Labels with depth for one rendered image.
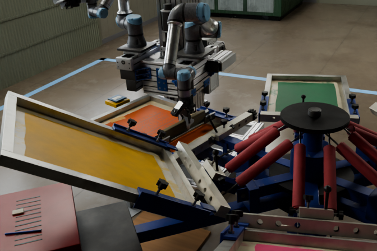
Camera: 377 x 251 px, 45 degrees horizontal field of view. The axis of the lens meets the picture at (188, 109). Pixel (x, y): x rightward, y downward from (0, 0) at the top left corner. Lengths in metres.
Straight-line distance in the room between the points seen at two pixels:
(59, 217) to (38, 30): 5.51
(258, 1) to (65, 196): 7.82
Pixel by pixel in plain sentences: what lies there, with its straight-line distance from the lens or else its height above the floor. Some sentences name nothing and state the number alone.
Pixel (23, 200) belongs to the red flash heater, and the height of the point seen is 1.11.
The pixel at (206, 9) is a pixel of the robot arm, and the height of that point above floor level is 1.65.
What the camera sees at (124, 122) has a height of 0.95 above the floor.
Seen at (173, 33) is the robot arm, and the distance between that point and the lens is 2.81.
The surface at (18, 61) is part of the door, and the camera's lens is 7.06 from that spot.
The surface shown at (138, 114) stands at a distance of 3.11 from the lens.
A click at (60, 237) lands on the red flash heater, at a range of 1.87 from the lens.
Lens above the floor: 2.23
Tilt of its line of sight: 24 degrees down
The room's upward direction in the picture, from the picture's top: 3 degrees counter-clockwise
